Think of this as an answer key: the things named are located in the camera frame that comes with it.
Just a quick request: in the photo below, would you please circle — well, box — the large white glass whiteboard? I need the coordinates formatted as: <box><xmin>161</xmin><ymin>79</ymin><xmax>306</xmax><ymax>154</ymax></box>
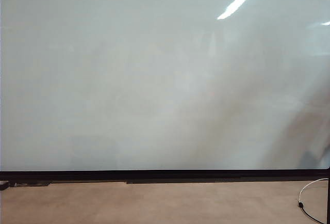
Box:
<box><xmin>0</xmin><ymin>0</ymin><xmax>330</xmax><ymax>171</ymax></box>

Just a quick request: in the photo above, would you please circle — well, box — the black whiteboard bottom frame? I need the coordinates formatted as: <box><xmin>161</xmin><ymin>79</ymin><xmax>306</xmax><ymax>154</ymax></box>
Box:
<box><xmin>0</xmin><ymin>169</ymin><xmax>330</xmax><ymax>185</ymax></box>

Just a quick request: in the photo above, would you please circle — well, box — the white floor cable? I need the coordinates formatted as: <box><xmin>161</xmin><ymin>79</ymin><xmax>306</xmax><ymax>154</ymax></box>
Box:
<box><xmin>298</xmin><ymin>178</ymin><xmax>328</xmax><ymax>224</ymax></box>

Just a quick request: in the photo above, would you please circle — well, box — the black whiteboard stand post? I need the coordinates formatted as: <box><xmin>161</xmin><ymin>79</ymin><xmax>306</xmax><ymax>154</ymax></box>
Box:
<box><xmin>326</xmin><ymin>166</ymin><xmax>330</xmax><ymax>224</ymax></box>

